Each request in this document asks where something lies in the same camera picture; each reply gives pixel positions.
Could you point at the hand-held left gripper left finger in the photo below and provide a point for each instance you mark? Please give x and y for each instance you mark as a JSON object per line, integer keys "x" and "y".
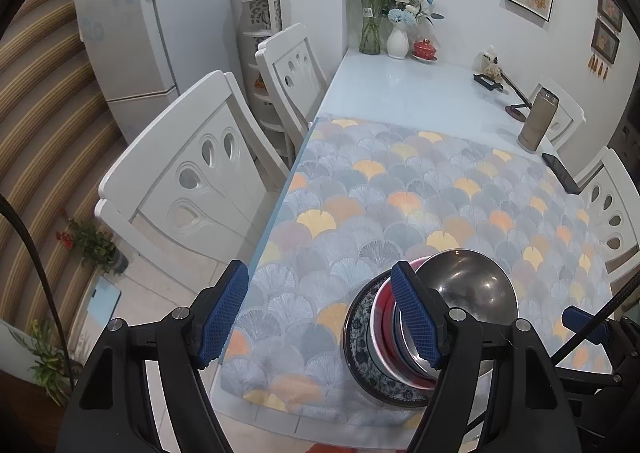
{"x": 222, "y": 318}

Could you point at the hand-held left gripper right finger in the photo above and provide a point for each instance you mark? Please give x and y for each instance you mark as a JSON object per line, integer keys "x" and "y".
{"x": 415, "y": 318}

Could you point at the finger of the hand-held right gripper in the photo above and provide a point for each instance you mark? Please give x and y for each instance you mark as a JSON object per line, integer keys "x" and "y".
{"x": 575, "y": 320}

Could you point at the red steel bowl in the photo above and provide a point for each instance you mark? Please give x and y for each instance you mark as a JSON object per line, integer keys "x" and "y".
{"x": 385, "y": 313}

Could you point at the stainless steel bowl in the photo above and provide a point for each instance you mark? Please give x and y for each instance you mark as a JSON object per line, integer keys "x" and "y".
{"x": 465, "y": 283}

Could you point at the blue floral ceramic plate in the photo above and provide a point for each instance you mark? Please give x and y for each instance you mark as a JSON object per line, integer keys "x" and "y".
{"x": 360, "y": 358}

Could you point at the white dining chair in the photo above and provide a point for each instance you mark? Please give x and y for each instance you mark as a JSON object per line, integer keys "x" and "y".
{"x": 610, "y": 213}
{"x": 200, "y": 183}
{"x": 562, "y": 118}
{"x": 290, "y": 68}

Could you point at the light blue bathroom scale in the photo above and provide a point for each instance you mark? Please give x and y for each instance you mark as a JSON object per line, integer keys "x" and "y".
{"x": 100, "y": 308}

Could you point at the fan-patterned table mat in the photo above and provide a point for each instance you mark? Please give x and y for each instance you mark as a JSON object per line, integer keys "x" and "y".
{"x": 400, "y": 193}

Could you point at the black smartphone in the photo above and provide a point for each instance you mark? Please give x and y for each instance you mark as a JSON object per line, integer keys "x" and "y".
{"x": 561, "y": 173}

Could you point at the potted plant with red flowers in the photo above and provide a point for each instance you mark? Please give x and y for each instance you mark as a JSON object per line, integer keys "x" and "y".
{"x": 92, "y": 243}

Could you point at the green potted plant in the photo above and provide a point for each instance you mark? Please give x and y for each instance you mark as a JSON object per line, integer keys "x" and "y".
{"x": 50, "y": 363}

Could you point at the beige tumbler bottle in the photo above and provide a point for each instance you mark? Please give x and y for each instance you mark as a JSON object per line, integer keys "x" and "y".
{"x": 535, "y": 125}

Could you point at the black desk lamp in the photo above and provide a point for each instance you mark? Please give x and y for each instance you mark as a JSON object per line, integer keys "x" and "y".
{"x": 517, "y": 112}

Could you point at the black small tray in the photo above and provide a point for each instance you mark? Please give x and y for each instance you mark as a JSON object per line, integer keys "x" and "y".
{"x": 487, "y": 82}

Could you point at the small white figurine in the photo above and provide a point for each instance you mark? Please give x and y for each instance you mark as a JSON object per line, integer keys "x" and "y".
{"x": 491, "y": 64}

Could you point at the red lidded teacup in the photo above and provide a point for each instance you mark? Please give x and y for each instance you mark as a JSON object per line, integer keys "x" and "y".
{"x": 425, "y": 50}

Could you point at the white vase with blue flowers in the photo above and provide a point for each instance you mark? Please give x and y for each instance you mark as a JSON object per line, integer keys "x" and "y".
{"x": 397, "y": 43}

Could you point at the white carved corner shelf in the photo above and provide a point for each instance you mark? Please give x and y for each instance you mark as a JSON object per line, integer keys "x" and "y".
{"x": 260, "y": 43}

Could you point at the white refrigerator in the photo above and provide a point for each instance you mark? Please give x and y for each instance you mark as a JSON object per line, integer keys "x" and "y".
{"x": 125, "y": 33}

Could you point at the small hanging wall ornaments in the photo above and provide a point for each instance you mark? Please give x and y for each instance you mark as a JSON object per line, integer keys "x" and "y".
{"x": 597, "y": 65}

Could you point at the small framed wall picture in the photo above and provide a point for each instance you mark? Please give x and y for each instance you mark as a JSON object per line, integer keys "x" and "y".
{"x": 610, "y": 8}
{"x": 605, "y": 40}

